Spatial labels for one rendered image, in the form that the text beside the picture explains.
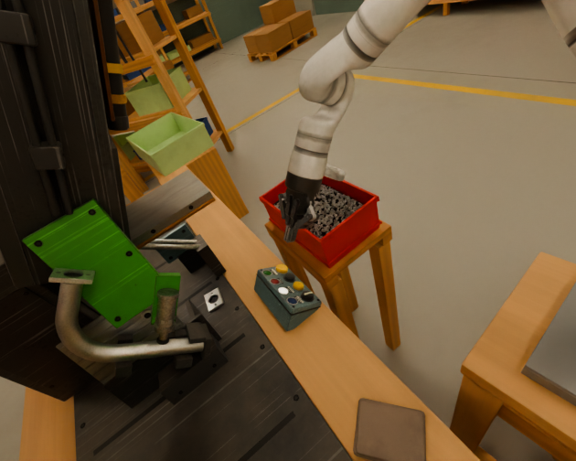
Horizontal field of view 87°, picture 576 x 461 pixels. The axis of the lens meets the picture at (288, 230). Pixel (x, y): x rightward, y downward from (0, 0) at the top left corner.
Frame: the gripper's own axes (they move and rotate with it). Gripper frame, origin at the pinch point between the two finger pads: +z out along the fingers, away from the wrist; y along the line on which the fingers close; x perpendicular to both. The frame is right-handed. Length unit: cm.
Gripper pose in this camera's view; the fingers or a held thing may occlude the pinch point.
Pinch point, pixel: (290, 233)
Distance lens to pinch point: 67.9
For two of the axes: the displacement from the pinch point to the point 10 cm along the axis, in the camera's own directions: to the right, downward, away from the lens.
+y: 5.4, 4.5, -7.1
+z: -2.1, 8.9, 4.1
